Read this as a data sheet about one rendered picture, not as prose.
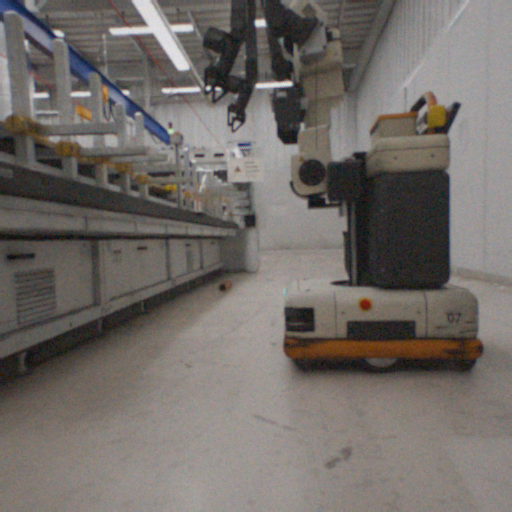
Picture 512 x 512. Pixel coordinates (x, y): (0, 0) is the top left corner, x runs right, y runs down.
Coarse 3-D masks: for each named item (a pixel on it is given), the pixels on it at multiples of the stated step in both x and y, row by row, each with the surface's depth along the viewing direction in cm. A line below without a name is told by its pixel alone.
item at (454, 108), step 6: (456, 102) 160; (450, 108) 161; (456, 108) 160; (426, 114) 158; (450, 114) 160; (456, 114) 160; (426, 120) 158; (450, 120) 160; (444, 126) 161; (450, 126) 160; (426, 132) 172; (438, 132) 162; (444, 132) 161
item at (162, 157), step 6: (114, 156) 182; (132, 156) 182; (138, 156) 182; (144, 156) 181; (150, 156) 181; (156, 156) 181; (162, 156) 181; (78, 162) 184; (84, 162) 183; (90, 162) 183; (114, 162) 183; (120, 162) 183; (126, 162) 183; (132, 162) 184; (138, 162) 184
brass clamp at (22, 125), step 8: (8, 120) 126; (16, 120) 126; (24, 120) 127; (32, 120) 131; (8, 128) 126; (16, 128) 126; (24, 128) 127; (32, 128) 131; (32, 136) 131; (40, 136) 134; (48, 136) 139
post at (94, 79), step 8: (88, 80) 177; (96, 80) 177; (96, 88) 177; (96, 96) 177; (96, 104) 177; (96, 112) 178; (96, 120) 178; (96, 136) 178; (96, 144) 178; (104, 144) 181; (96, 168) 179; (104, 168) 180; (96, 176) 179; (104, 176) 179
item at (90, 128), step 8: (0, 128) 134; (40, 128) 133; (48, 128) 132; (56, 128) 132; (64, 128) 132; (72, 128) 132; (80, 128) 132; (88, 128) 132; (96, 128) 131; (104, 128) 131; (112, 128) 131; (0, 136) 135; (8, 136) 135; (64, 136) 135
